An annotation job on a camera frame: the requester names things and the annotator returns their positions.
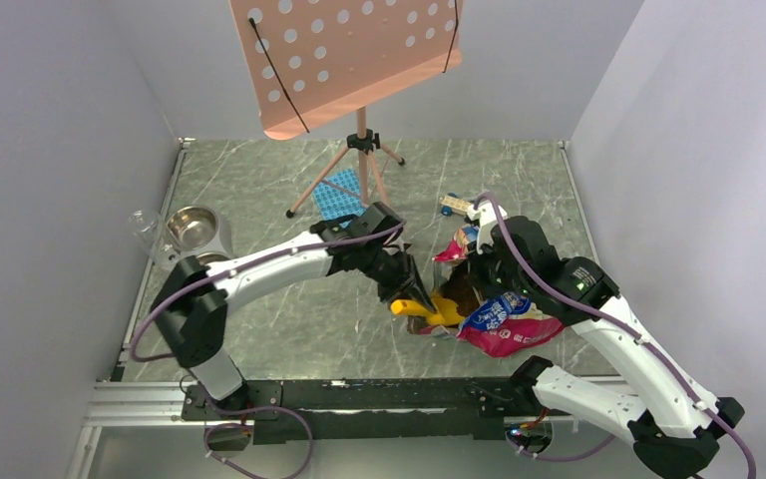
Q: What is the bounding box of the toy block car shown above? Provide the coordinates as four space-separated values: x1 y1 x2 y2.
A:
439 194 474 218

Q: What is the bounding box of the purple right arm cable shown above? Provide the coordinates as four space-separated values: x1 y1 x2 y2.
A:
474 192 758 479

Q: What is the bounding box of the pink pet food bag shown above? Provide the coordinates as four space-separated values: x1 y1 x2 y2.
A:
398 226 564 357

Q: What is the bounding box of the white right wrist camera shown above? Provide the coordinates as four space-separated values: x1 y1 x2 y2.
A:
466 199 508 254

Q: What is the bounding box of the grey double bowl feeder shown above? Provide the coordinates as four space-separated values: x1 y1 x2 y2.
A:
154 206 234 269

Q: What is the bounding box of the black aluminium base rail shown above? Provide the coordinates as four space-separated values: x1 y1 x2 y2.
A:
85 376 628 445

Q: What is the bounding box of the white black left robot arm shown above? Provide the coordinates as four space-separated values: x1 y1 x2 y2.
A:
148 202 436 419

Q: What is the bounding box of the pink music stand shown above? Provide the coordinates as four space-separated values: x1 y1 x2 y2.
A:
229 0 464 218

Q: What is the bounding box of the clear water bottle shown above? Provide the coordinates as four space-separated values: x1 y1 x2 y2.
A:
128 210 181 269

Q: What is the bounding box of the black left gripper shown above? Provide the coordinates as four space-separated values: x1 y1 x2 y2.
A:
358 242 436 321

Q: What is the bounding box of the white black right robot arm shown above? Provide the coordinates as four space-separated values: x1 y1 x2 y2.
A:
469 207 744 478

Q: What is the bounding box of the yellow plastic scoop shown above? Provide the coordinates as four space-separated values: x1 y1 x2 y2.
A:
389 296 465 327

